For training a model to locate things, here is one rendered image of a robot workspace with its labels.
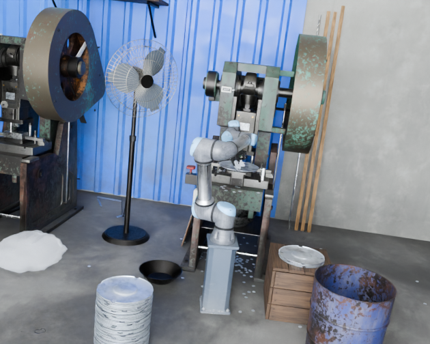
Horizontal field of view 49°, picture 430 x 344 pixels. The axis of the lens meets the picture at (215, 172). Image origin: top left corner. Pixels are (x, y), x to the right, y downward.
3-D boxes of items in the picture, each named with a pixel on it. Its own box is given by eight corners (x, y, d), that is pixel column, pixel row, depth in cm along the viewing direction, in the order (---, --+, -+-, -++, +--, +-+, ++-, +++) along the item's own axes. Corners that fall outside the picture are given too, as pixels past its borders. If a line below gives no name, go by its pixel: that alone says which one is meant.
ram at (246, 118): (251, 153, 337) (256, 111, 330) (230, 150, 338) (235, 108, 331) (252, 148, 354) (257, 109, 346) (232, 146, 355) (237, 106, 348)
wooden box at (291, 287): (327, 327, 290) (336, 276, 281) (265, 319, 291) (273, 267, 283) (317, 295, 329) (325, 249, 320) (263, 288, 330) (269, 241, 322)
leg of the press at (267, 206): (268, 284, 337) (287, 162, 316) (252, 282, 339) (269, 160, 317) (269, 237, 426) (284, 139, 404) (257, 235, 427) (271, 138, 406)
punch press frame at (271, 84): (256, 257, 341) (283, 68, 309) (198, 248, 345) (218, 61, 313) (260, 221, 418) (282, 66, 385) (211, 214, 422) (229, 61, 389)
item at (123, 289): (161, 284, 258) (161, 282, 258) (139, 309, 230) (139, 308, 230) (112, 272, 264) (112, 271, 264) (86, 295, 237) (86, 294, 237)
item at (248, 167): (259, 164, 353) (259, 164, 353) (258, 173, 325) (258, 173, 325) (221, 160, 356) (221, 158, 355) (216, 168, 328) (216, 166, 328)
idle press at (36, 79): (50, 256, 343) (56, 3, 301) (-73, 233, 356) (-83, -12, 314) (123, 197, 490) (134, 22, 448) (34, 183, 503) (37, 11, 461)
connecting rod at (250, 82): (253, 123, 334) (259, 74, 326) (236, 121, 335) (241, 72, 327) (254, 119, 354) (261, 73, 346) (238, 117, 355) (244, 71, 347)
